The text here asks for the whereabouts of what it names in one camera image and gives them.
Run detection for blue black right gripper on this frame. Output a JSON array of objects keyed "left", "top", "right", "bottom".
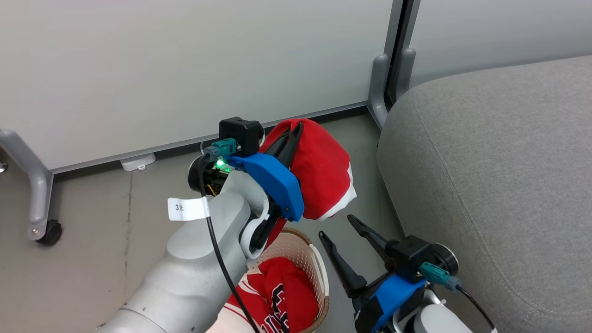
[{"left": 318, "top": 214, "right": 459, "bottom": 333}]

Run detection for grey curved partition leg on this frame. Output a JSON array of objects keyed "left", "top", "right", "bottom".
[{"left": 0, "top": 129, "right": 54, "bottom": 242}]

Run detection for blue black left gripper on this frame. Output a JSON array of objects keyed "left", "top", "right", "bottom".
[{"left": 187, "top": 122, "right": 305, "bottom": 247}]

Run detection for grey fabric sofa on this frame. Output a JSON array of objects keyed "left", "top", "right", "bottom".
[{"left": 376, "top": 55, "right": 592, "bottom": 333}]

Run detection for black cable with teal plug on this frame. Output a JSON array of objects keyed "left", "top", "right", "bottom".
[
  {"left": 420, "top": 261, "right": 496, "bottom": 332},
  {"left": 198, "top": 137, "right": 262, "bottom": 333}
]

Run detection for black caster wheel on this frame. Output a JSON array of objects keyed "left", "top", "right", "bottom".
[{"left": 36, "top": 220, "right": 63, "bottom": 246}]

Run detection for cream perforated laundry basket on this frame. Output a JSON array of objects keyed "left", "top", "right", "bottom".
[{"left": 245, "top": 227, "right": 330, "bottom": 333}]

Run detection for narrow white partition panel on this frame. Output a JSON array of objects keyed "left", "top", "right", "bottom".
[{"left": 409, "top": 0, "right": 592, "bottom": 89}]

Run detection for wide white partition panel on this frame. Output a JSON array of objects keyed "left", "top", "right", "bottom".
[{"left": 0, "top": 0, "right": 394, "bottom": 174}]

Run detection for white plastic floor bracket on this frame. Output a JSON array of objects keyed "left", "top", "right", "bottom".
[{"left": 119, "top": 153, "right": 157, "bottom": 172}]

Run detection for grey partition post with feet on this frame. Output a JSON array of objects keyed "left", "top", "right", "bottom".
[{"left": 367, "top": 0, "right": 422, "bottom": 130}]

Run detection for white paper cable label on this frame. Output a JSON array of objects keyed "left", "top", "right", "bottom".
[{"left": 167, "top": 197, "right": 210, "bottom": 222}]

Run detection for red white striped jersey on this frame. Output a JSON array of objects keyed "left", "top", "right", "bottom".
[{"left": 206, "top": 257, "right": 320, "bottom": 333}]

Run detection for red garment with white trim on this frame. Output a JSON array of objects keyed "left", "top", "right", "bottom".
[{"left": 259, "top": 118, "right": 358, "bottom": 250}]

